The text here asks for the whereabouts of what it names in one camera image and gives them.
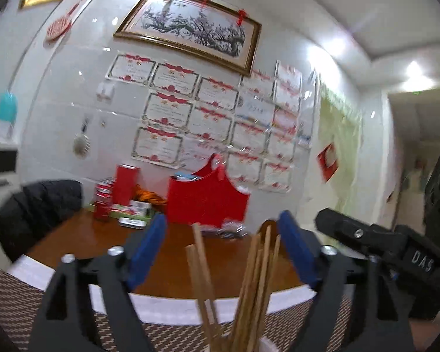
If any wooden chopstick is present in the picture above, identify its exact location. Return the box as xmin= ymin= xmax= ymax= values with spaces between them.
xmin=247 ymin=226 xmax=271 ymax=351
xmin=230 ymin=233 xmax=261 ymax=351
xmin=257 ymin=235 xmax=280 ymax=339
xmin=186 ymin=245 xmax=215 ymax=352
xmin=192 ymin=223 xmax=225 ymax=351

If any pink cylindrical utensil holder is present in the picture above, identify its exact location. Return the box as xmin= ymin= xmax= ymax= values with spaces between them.
xmin=221 ymin=332 xmax=280 ymax=352

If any black jacket on chair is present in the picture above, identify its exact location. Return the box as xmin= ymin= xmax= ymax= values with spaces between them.
xmin=0 ymin=180 xmax=83 ymax=262

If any red cola can pack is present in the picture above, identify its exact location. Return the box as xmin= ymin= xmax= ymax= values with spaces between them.
xmin=93 ymin=179 xmax=114 ymax=221

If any green curtain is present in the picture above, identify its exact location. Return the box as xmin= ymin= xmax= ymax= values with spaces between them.
xmin=317 ymin=84 xmax=362 ymax=214

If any red box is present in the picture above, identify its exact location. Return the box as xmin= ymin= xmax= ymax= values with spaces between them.
xmin=113 ymin=165 xmax=140 ymax=206

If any red gift bag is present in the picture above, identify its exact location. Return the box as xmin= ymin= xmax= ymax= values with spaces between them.
xmin=165 ymin=153 xmax=250 ymax=228

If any teal humidifier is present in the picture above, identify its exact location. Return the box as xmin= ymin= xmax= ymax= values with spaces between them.
xmin=0 ymin=92 xmax=18 ymax=138

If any red round hanging decoration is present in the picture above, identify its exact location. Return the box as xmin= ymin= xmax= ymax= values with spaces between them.
xmin=45 ymin=0 xmax=84 ymax=42

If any framed plum blossom painting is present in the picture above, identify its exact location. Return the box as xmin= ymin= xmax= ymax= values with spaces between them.
xmin=114 ymin=0 xmax=262 ymax=76

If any red wall ornament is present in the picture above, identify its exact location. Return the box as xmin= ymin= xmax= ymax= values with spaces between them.
xmin=317 ymin=142 xmax=339 ymax=183

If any hanging scrubber on wall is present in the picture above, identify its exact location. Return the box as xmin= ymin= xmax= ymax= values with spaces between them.
xmin=73 ymin=116 xmax=90 ymax=159

